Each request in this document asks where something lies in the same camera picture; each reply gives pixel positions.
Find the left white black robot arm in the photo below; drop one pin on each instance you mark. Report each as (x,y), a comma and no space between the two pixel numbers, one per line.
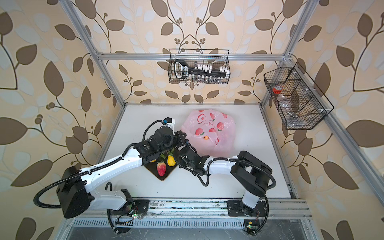
(76,193)

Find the right black wire basket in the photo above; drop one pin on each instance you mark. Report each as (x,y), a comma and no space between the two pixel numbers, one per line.
(301,105)

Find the small yellow fake lemon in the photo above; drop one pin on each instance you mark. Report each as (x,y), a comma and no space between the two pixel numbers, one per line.
(168,158)

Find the red fake strawberry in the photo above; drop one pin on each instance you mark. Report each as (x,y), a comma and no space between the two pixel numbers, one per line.
(161,169)

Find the aluminium front rail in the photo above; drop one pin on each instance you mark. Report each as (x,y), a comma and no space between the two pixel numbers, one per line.
(284,209)

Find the black wire basket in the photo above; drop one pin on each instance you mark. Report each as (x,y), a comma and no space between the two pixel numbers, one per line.
(215,57)
(301,105)

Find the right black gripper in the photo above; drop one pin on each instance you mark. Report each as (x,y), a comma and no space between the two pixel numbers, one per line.
(181,164)

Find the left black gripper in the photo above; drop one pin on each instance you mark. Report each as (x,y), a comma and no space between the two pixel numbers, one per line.
(181,139)

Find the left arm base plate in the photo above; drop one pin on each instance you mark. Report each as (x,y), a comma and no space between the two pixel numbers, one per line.
(139,207)

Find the black tool set in basket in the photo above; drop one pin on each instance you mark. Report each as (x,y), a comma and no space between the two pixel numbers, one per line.
(200,72)

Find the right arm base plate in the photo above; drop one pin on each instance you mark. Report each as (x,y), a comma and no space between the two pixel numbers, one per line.
(238,209)

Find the dark square plate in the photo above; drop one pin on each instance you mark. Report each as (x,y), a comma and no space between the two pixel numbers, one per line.
(152,167)

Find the pink plastic bag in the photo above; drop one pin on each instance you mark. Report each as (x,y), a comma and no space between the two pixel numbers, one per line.
(218,126)

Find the back black wire basket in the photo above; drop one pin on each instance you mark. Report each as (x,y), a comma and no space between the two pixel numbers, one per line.
(215,57)

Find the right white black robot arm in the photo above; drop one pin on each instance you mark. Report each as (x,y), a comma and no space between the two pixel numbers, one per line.
(254,175)

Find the red capped item in basket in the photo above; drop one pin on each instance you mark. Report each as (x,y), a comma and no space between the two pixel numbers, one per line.
(277,90)

